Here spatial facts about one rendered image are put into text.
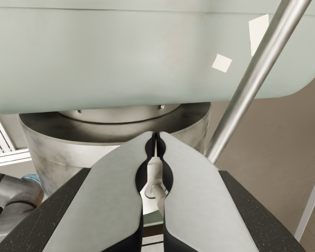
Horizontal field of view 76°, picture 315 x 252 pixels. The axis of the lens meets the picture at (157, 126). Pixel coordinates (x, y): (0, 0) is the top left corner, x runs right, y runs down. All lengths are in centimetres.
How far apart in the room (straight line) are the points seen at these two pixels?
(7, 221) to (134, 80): 47
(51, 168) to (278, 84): 28
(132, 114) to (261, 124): 189
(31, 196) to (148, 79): 51
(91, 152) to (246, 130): 187
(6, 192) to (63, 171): 37
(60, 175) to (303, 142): 248
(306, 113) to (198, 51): 223
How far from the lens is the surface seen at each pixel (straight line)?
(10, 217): 59
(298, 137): 251
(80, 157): 25
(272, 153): 241
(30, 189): 64
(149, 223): 87
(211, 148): 16
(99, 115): 27
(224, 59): 20
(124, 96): 19
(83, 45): 18
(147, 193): 28
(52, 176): 31
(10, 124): 149
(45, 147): 28
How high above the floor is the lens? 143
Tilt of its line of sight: 60 degrees down
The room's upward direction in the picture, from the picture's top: 156 degrees clockwise
